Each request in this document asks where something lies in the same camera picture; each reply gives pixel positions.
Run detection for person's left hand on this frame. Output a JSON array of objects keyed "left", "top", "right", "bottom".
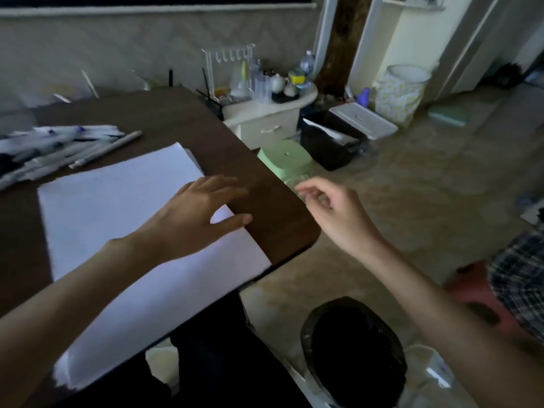
[{"left": 131, "top": 173, "right": 254, "bottom": 267}]

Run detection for person's right hand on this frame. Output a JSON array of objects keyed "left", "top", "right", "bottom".
[{"left": 294, "top": 176, "right": 385, "bottom": 260}]

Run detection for stack of white paper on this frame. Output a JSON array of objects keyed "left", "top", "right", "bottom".
[{"left": 37, "top": 142, "right": 273, "bottom": 392}]

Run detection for pile of pens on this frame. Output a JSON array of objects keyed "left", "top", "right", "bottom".
[{"left": 0, "top": 125, "right": 143, "bottom": 192}]

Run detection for person's right forearm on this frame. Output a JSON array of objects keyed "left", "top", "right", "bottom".
[{"left": 360, "top": 241, "right": 544, "bottom": 408}]

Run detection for person's left forearm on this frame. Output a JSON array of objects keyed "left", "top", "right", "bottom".
[{"left": 0, "top": 233, "right": 164, "bottom": 408}]

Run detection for person's black trousers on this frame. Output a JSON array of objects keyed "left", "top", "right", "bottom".
[{"left": 55, "top": 292, "right": 313, "bottom": 408}]

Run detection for black bag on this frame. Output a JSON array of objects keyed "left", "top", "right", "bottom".
[{"left": 299, "top": 109, "right": 368, "bottom": 173}]

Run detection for green plastic stool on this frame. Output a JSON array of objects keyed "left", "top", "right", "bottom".
[{"left": 257, "top": 139, "right": 315, "bottom": 202}]

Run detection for black router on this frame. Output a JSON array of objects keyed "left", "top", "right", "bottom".
[{"left": 168, "top": 67, "right": 225, "bottom": 122}]

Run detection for patterned laundry basket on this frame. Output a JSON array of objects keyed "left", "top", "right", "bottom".
[{"left": 373, "top": 65, "right": 432, "bottom": 128}]

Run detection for black waste bin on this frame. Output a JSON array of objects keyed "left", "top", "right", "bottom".
[{"left": 299, "top": 296, "right": 409, "bottom": 408}]

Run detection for red plastic stool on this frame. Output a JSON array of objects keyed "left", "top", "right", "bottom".
[{"left": 444, "top": 261, "right": 524, "bottom": 336}]

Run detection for green flat mat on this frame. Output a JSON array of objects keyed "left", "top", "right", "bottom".
[{"left": 427, "top": 105, "right": 473, "bottom": 128}]

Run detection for clear plastic measuring jug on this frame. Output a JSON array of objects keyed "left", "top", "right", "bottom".
[{"left": 253, "top": 71, "right": 273, "bottom": 105}]

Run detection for clear plastic bottle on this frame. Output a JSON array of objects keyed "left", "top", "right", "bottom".
[{"left": 299, "top": 49, "right": 316, "bottom": 86}]

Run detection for translucent plastic container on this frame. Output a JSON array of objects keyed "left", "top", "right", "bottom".
[{"left": 399, "top": 343, "right": 479, "bottom": 408}]

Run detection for plaid cloth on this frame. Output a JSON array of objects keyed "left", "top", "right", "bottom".
[{"left": 486, "top": 228, "right": 544, "bottom": 343}]

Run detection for white projector screen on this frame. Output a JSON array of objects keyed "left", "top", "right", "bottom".
[{"left": 0, "top": 0, "right": 318, "bottom": 18}]

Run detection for white wire hook rack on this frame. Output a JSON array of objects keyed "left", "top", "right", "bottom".
[{"left": 201, "top": 42, "right": 256, "bottom": 103}]

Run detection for white wall shelf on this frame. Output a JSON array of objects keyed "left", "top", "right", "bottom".
[{"left": 382, "top": 0, "right": 446, "bottom": 13}]

